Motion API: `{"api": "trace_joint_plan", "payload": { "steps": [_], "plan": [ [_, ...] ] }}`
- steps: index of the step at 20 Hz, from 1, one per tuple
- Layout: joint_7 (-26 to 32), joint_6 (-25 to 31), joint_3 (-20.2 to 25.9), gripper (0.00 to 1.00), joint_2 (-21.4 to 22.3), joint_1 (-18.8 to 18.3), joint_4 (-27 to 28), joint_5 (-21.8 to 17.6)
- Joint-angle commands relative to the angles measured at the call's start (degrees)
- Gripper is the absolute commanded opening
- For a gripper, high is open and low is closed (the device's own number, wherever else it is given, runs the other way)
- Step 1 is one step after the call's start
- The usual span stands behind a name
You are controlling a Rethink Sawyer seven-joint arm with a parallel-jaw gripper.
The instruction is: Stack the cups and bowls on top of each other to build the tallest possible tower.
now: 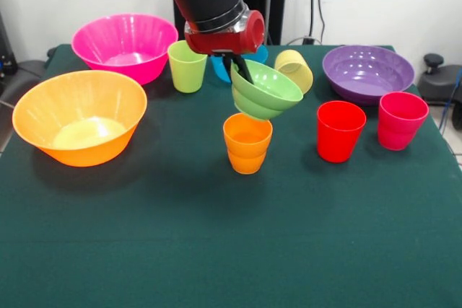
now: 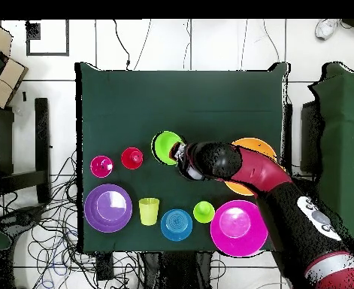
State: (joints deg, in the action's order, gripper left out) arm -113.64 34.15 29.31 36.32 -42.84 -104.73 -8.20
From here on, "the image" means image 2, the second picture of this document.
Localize thin grey cable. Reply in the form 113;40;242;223
133;19;151;71

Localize white shoe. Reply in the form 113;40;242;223
314;18;342;41

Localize black chair frame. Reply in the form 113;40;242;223
0;97;52;205

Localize magenta cup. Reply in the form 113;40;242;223
89;155;115;179

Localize red cup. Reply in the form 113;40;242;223
120;146;144;170

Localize black power adapter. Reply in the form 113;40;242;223
95;254;115;281

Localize tangle of floor cables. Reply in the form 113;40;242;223
0;148;162;289

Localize black cable with plug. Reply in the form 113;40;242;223
112;19;132;71

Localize lime green cup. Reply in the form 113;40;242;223
192;200;216;224

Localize purple bowl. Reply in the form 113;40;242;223
83;184;133;233

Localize large orange bowl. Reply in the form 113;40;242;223
223;137;286;197

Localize black box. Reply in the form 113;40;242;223
299;100;325;175

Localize small green bowl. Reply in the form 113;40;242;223
150;130;185;166

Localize large pink bowl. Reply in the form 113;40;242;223
210;199;270;258

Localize yellow cup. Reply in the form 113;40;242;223
138;197;160;227

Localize dark green tablecloth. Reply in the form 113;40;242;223
74;62;290;254

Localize blue bowl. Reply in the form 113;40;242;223
160;208;194;242

